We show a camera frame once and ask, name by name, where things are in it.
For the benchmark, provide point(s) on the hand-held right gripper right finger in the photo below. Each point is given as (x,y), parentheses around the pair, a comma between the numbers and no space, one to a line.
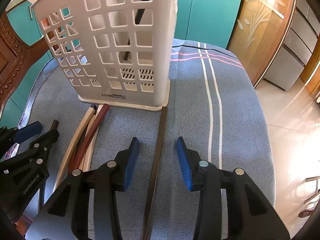
(183,165)

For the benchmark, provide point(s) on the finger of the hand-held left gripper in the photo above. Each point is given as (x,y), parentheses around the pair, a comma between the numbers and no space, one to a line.
(27,131)
(45,141)

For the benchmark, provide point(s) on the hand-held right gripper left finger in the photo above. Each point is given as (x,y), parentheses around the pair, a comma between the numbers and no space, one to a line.
(131,162)

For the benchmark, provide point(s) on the dark brown chopstick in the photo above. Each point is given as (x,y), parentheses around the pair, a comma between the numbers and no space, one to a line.
(157,160)
(81,142)
(55,124)

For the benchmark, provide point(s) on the cream chopstick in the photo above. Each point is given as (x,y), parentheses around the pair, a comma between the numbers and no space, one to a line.
(75,142)

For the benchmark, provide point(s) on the white patterned chopstick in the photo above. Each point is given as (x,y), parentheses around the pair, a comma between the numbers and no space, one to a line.
(86,161)

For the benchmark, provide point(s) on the red-brown chopstick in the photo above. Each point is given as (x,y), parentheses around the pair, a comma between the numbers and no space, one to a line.
(91,135)

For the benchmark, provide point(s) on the white plastic utensil basket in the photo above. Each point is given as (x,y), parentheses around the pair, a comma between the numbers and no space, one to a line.
(140,100)

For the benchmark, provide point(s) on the black chopstick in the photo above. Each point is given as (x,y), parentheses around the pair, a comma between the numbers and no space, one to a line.
(140,16)

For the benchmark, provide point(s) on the blue striped cloth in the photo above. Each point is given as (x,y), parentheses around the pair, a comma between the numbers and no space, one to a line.
(190,105)

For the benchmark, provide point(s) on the carved wooden chair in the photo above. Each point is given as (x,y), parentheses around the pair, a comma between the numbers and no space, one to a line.
(12,55)

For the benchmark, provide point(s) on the wood-framed glass sliding door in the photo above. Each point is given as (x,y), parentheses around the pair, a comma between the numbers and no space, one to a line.
(260,30)

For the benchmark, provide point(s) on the silver refrigerator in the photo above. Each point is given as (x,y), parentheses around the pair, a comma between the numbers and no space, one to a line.
(295,50)

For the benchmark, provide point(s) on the metal frame furniture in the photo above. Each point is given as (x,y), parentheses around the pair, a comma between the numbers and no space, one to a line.
(310,195)

